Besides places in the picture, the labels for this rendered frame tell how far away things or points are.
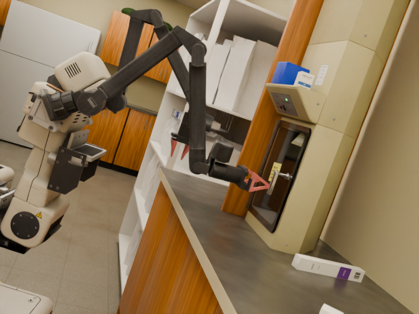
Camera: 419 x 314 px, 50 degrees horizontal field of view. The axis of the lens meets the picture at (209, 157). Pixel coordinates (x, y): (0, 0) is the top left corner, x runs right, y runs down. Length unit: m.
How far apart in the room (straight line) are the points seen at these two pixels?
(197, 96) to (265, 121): 0.51
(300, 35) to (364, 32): 0.38
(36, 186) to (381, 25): 1.33
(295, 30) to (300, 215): 0.77
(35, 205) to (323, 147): 1.05
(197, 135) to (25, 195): 0.66
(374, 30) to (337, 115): 0.31
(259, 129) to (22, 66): 4.83
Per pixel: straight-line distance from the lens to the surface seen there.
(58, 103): 1.51
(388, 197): 1.88
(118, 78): 1.48
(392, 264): 1.78
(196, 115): 1.48
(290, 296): 1.27
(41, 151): 1.74
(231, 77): 2.80
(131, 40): 1.91
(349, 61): 1.63
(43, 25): 6.37
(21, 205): 1.75
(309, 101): 1.57
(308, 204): 1.64
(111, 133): 6.49
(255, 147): 1.91
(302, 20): 1.96
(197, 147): 1.49
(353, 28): 1.64
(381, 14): 1.69
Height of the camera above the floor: 1.35
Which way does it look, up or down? 6 degrees down
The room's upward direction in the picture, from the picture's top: 19 degrees clockwise
